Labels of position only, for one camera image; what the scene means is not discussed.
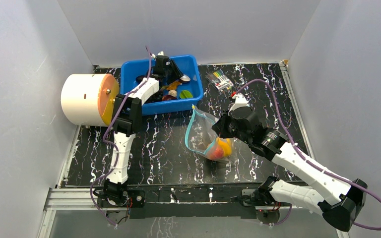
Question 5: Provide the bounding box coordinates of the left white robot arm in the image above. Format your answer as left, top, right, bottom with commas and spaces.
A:
93, 52, 189, 207

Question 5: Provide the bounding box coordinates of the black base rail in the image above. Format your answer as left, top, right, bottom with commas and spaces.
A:
127, 183, 283, 221

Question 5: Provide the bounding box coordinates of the orange starfish cookie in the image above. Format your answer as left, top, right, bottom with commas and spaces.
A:
166, 81, 182, 91

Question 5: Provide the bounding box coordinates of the small beige mushroom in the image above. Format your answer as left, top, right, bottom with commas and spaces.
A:
168, 90, 177, 98

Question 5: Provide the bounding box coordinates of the round white brown slice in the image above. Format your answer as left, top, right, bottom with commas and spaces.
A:
178, 75, 191, 84

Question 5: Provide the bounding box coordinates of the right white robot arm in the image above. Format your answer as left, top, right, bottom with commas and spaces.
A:
212, 107, 368, 232

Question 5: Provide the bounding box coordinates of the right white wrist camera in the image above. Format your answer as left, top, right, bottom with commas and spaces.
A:
229, 92, 249, 113

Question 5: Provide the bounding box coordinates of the blue plastic bin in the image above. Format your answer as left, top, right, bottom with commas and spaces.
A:
120, 55, 204, 116

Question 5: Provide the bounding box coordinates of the orange peach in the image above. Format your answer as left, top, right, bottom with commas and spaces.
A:
208, 146, 224, 161

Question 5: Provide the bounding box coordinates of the purple eggplant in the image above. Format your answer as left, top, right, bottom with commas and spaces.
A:
145, 92, 164, 104

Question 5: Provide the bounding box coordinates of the yellow bell pepper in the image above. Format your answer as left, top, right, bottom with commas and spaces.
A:
217, 138, 233, 157

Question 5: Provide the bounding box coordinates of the white cylinder container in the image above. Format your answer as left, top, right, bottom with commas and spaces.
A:
61, 74, 120, 126

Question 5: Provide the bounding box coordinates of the pack of coloured markers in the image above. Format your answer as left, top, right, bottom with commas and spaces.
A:
206, 69, 234, 93

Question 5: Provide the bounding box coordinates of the clear zip top bag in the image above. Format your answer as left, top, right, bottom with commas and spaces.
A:
185, 105, 231, 163

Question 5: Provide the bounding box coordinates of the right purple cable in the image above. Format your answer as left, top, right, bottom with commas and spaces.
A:
233, 78, 381, 231

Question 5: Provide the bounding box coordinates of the green leaf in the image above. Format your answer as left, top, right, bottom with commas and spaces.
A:
179, 90, 193, 99

